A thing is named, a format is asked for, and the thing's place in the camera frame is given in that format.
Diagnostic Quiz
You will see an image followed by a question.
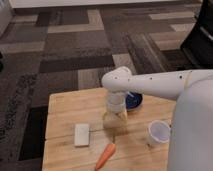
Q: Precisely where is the black furniture piece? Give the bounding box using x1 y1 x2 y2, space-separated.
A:
180 0 213 69

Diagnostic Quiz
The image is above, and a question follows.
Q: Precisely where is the dark blue ceramic bowl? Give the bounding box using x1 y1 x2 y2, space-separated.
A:
125 92 143 111

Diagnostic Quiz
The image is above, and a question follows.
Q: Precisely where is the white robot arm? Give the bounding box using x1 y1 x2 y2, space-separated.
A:
102 66 213 171

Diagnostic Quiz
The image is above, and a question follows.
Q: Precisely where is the white plastic cup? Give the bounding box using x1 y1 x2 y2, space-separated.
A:
147 120 171 146

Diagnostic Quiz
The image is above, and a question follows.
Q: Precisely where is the white rectangular block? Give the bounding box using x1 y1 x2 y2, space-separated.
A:
74 123 90 147

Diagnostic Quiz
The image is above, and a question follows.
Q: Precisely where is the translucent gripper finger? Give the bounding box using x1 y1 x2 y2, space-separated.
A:
119 110 128 123
103 113 112 128

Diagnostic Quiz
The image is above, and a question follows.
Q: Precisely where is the orange carrot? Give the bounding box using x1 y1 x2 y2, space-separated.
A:
95 143 116 171

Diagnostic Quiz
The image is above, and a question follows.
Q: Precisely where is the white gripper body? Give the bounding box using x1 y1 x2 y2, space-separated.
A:
106 92 126 113

